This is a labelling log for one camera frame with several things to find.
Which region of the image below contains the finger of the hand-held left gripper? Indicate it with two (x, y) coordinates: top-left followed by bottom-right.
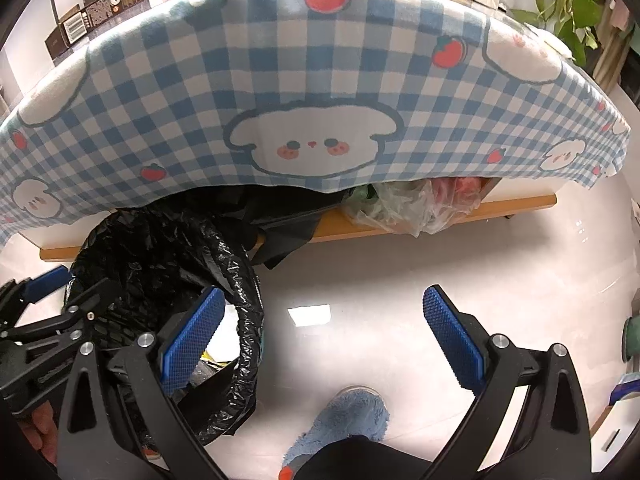
(60, 278), (124, 332)
(0, 266), (72, 311)

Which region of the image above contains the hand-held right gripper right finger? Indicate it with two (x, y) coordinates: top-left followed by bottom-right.
(422, 284), (593, 480)

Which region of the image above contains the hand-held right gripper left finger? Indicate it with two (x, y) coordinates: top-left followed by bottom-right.
(57, 285), (228, 480)

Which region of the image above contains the trash bin with black liner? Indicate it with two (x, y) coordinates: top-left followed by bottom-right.
(61, 205), (266, 448)

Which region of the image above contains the person's left hand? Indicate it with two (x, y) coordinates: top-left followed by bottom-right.
(17, 402), (59, 464)

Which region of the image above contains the blue fluffy slipper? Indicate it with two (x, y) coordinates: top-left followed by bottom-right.
(282, 385), (391, 480)

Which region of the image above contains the clear plastic bag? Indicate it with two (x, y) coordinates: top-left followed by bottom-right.
(342, 175), (486, 238)

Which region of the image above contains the black plastic bag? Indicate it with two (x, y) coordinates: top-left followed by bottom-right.
(220, 187), (346, 271)

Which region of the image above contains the person's black trouser leg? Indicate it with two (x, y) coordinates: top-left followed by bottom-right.
(295, 435), (451, 480)

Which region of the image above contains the green round object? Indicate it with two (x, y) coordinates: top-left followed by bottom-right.
(622, 317), (640, 363)

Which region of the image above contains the blue box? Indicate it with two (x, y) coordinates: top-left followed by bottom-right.
(607, 372), (640, 406)

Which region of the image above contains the black snack box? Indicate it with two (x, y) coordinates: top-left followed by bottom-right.
(44, 0), (149, 59)

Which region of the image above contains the blue checkered printed tablecloth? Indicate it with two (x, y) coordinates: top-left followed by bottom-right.
(0, 0), (631, 248)

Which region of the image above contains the green potted plant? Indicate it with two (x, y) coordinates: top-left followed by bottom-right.
(500, 0), (606, 66)

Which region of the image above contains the wooden table frame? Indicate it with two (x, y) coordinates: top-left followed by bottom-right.
(40, 192), (558, 263)

